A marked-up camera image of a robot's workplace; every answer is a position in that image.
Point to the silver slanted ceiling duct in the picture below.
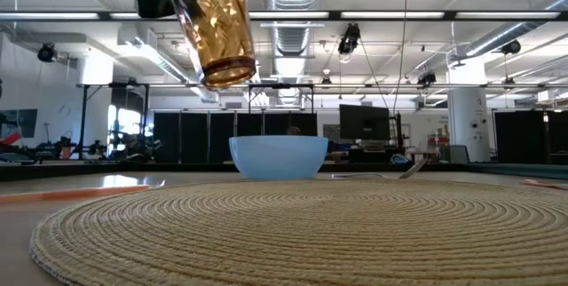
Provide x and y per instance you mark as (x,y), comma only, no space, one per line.
(510,33)

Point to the black computer monitor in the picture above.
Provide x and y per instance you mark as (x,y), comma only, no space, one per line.
(364,121)

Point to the white round pillar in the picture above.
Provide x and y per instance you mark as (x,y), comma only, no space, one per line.
(468,113)

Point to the silver metal fork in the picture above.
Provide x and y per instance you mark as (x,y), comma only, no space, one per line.
(413,169)

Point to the orange flat strip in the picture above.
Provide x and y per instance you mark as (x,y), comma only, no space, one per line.
(71,194)
(546,184)

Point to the black partition panels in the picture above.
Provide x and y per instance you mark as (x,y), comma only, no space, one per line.
(528,137)
(199,137)

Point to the black hanging camera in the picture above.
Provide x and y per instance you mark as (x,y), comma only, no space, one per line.
(349,39)

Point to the person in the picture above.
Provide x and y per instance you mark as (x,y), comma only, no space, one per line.
(293,131)

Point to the amber glass tumbler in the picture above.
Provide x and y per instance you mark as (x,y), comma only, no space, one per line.
(222,33)

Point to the silver ribbed ventilation duct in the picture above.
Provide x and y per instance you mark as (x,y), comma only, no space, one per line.
(293,33)

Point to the light blue bowl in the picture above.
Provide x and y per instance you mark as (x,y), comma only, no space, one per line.
(278,157)

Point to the round woven straw placemat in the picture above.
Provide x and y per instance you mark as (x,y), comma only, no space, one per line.
(310,232)

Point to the black metal stand frame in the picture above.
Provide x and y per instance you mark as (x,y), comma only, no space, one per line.
(83,121)

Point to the thin white flat strip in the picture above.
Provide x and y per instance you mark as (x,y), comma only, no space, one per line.
(364,175)

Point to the black ceiling spotlight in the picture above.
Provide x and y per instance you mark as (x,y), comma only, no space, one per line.
(46,53)
(511,47)

